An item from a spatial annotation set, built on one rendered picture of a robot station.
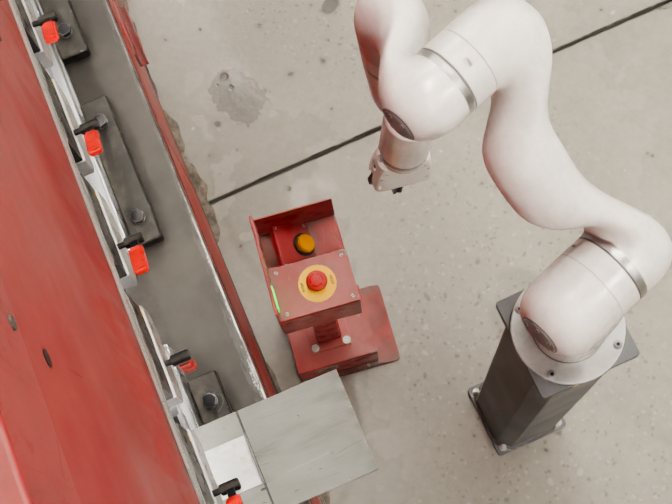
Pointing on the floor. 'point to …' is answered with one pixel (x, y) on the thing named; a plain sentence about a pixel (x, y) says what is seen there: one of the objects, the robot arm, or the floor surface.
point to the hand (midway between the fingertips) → (395, 182)
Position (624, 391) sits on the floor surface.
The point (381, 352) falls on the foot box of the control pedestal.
